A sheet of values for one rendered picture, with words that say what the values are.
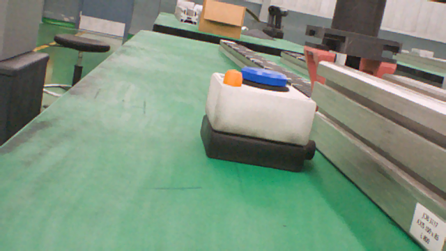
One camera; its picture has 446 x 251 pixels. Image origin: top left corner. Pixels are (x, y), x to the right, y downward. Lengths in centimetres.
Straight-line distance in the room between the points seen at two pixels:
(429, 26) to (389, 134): 1225
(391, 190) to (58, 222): 23
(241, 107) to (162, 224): 17
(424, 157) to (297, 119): 12
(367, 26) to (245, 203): 37
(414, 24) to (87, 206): 1233
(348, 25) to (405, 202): 33
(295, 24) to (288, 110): 1138
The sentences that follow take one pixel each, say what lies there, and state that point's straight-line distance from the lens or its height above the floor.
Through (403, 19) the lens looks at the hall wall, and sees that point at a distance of 1250.
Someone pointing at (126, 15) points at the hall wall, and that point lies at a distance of 1163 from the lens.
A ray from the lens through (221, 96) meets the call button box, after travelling 46.
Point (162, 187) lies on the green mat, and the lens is 38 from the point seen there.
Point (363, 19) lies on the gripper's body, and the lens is 70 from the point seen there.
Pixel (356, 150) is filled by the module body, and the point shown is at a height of 81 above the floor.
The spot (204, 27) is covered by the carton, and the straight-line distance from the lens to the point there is 282.
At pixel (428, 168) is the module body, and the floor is 83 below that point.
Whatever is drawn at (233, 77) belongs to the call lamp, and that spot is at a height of 85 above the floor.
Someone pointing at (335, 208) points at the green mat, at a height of 78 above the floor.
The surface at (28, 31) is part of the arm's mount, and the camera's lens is 90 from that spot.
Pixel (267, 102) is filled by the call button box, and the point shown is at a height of 83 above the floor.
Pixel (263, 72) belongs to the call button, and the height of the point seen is 85.
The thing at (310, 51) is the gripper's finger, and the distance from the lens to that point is 72.
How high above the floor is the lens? 90
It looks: 11 degrees down
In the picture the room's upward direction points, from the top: 12 degrees clockwise
